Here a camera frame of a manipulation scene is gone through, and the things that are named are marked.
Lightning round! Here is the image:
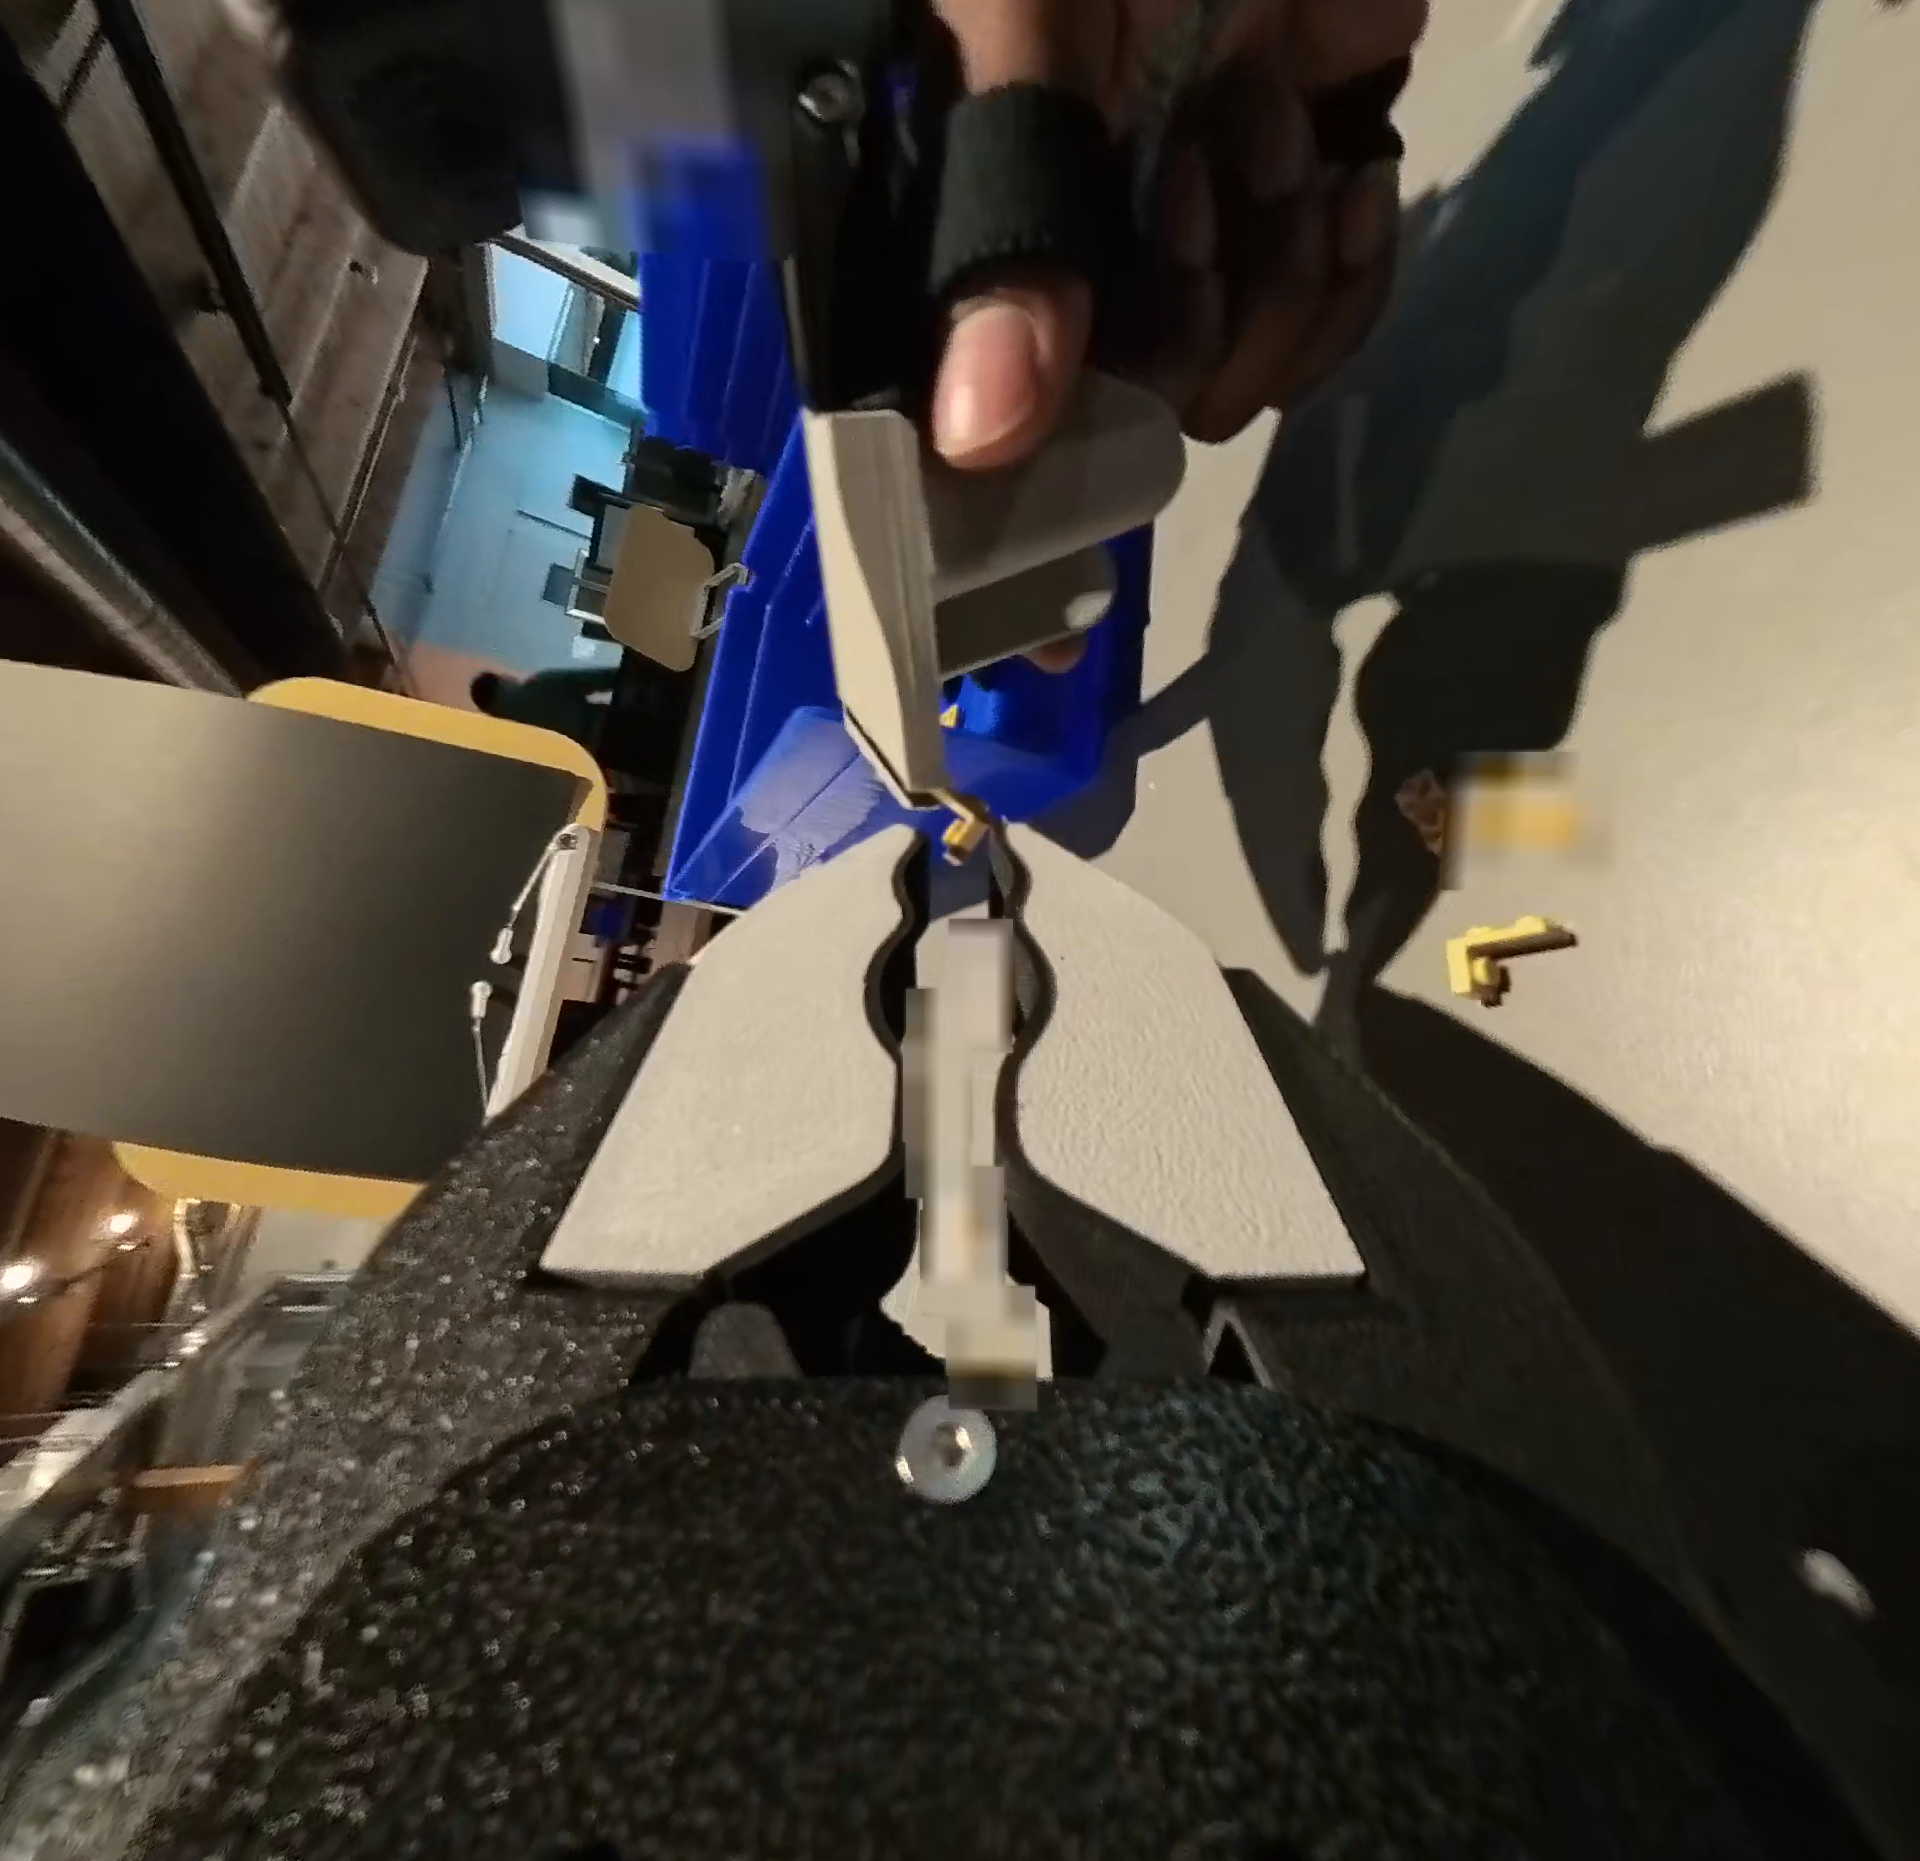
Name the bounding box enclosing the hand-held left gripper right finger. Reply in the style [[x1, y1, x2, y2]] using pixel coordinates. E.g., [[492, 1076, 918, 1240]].
[[999, 825, 1370, 1281]]

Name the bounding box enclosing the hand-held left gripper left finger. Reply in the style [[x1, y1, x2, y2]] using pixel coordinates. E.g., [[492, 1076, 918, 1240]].
[[539, 832, 921, 1281]]

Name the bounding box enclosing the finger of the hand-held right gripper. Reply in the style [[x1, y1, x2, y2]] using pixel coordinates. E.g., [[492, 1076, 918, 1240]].
[[908, 374, 1191, 683], [803, 410, 950, 812]]

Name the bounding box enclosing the blue plastic bin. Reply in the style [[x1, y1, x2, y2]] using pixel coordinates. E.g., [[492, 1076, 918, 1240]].
[[659, 420, 1157, 919]]

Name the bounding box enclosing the grey desk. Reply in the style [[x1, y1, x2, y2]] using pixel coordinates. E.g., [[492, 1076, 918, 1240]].
[[1035, 0, 1920, 1832]]

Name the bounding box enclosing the person's right hand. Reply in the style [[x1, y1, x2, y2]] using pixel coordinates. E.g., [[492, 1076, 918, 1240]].
[[930, 0, 1421, 472]]

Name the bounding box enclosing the stack of blue bins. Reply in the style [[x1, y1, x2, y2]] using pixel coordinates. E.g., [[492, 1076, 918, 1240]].
[[637, 249, 803, 460]]

